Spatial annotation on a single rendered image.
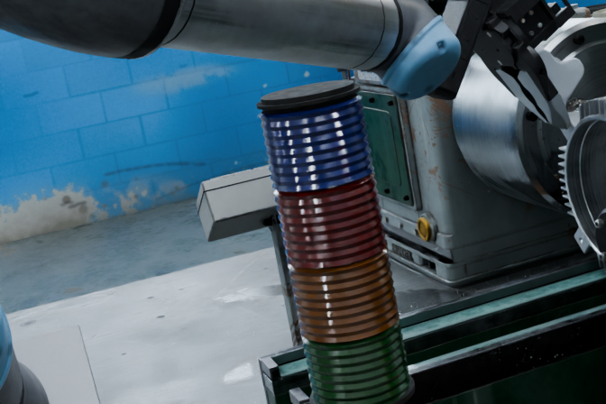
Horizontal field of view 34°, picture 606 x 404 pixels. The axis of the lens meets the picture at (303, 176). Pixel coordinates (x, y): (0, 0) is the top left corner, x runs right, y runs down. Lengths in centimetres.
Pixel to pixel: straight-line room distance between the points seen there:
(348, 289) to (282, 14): 24
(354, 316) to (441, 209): 89
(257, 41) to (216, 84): 577
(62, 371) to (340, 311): 57
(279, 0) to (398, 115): 78
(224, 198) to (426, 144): 44
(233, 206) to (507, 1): 36
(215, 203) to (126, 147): 535
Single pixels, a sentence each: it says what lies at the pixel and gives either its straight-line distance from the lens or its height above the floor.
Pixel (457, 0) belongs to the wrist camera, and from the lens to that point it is 101.
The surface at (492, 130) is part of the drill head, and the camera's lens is 128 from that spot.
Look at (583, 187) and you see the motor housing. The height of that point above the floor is 101.
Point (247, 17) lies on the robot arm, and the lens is 71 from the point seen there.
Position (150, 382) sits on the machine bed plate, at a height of 80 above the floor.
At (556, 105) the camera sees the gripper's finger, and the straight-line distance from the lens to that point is 104.
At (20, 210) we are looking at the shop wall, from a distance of 646.
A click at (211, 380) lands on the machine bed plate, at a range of 132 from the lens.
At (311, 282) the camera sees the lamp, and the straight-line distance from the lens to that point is 57.
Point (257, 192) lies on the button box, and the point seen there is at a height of 106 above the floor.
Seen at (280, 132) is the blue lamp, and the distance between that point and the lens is 55.
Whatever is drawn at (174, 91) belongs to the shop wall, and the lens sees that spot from 645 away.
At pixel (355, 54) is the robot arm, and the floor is 121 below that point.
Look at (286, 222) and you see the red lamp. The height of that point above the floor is 115.
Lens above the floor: 128
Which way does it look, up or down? 11 degrees down
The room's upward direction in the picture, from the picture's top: 11 degrees counter-clockwise
